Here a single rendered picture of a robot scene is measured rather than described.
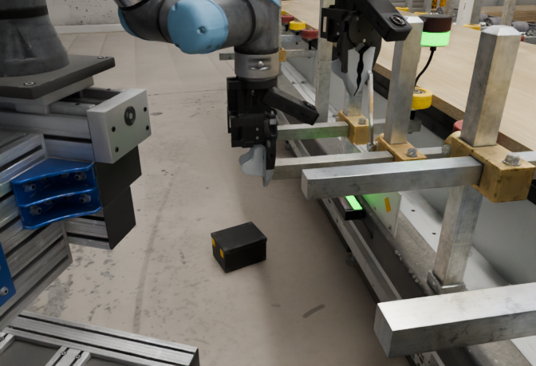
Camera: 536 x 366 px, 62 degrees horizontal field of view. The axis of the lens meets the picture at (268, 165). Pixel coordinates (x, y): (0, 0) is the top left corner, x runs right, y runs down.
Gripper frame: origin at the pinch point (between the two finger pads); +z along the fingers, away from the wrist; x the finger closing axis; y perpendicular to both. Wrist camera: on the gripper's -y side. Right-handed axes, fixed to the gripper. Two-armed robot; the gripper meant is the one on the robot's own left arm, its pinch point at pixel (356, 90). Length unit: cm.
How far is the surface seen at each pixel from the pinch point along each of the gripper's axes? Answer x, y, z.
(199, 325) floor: 14, 55, 100
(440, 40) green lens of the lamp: -14.5, -5.0, -8.5
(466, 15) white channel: -147, 89, 5
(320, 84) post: -27, 46, 14
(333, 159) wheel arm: 4.1, 0.1, 13.0
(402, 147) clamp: -9.6, -4.3, 11.9
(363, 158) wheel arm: -1.2, -2.5, 12.9
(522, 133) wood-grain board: -29.5, -15.8, 8.8
